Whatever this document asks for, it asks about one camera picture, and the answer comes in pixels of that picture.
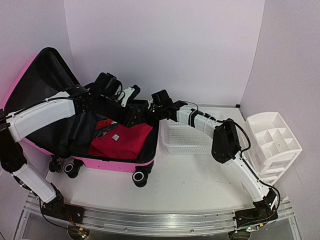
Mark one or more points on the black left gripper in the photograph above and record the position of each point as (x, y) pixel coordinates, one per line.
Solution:
(127, 118)

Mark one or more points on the white plastic mesh basket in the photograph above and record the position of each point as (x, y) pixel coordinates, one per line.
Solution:
(179, 138)

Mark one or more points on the red garment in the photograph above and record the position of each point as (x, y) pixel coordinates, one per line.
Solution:
(121, 143)

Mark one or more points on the pink cartoon suitcase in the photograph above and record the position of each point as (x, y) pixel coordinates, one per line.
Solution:
(48, 74)

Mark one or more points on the red teddy bear shirt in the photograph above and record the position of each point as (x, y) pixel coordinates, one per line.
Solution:
(107, 126)

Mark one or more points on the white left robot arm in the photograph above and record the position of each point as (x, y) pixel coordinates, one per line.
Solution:
(62, 121)

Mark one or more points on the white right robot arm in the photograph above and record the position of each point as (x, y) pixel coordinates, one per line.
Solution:
(226, 150)

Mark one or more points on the white drawer desk organizer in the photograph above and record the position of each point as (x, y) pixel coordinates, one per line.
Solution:
(274, 147)

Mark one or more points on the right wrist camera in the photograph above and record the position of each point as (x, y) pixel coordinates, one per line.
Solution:
(151, 105)

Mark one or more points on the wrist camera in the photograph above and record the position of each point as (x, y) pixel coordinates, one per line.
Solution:
(129, 94)
(151, 105)

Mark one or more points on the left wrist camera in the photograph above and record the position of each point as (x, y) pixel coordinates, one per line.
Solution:
(129, 94)

